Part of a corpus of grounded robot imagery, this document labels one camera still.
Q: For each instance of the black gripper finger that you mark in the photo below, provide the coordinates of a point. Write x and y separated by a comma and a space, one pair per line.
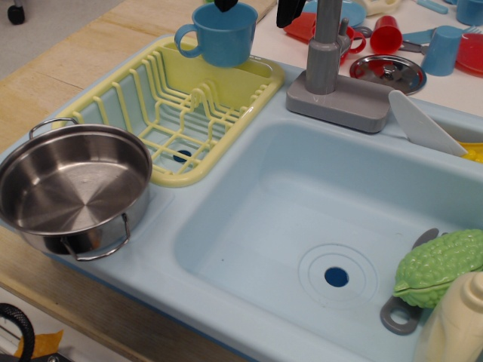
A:
288, 11
225, 5

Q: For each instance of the blue plastic cup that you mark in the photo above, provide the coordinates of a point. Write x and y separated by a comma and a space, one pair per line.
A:
224, 39

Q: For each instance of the red plastic cup lying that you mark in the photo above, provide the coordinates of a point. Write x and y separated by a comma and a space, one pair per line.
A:
302, 28

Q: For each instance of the red plastic cup upright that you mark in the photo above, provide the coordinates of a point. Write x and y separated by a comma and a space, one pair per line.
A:
386, 37

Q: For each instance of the steel pot lid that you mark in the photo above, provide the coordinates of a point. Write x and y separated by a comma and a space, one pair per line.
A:
394, 71

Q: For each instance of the blue upside-down cup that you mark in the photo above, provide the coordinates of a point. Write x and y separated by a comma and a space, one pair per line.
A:
441, 55

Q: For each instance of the blue cup top right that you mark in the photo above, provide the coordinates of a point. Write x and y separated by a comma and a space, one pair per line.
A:
469, 12

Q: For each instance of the stainless steel pot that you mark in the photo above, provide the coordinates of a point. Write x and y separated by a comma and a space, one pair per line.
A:
77, 190

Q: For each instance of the blue plastic plate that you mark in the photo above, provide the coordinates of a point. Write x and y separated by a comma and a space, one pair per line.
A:
351, 10

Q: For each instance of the cream plastic toy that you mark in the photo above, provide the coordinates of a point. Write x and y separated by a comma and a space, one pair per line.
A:
374, 7

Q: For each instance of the grey toy faucet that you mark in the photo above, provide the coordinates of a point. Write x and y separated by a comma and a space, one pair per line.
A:
320, 92

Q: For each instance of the yellow plastic dish rack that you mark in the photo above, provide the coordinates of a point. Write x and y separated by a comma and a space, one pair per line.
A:
187, 112

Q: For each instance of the blue plastic fork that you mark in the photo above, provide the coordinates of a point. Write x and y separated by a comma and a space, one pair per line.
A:
425, 36

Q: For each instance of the black caster wheel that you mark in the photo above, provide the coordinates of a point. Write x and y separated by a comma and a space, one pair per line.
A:
16, 14

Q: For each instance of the yellow corn toy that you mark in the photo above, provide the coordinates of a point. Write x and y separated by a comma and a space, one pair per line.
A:
474, 151

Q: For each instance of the light blue toy sink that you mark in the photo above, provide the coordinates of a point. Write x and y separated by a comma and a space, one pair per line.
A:
285, 251

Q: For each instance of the green bitter melon toy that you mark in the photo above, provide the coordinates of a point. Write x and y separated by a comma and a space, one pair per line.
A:
425, 274

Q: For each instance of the cream plastic bottle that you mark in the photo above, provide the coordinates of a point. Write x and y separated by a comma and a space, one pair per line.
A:
453, 331

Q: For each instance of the orange tape piece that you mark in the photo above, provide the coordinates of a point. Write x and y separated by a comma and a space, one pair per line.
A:
47, 343

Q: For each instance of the red mug with handle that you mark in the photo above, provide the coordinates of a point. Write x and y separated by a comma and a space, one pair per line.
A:
357, 43

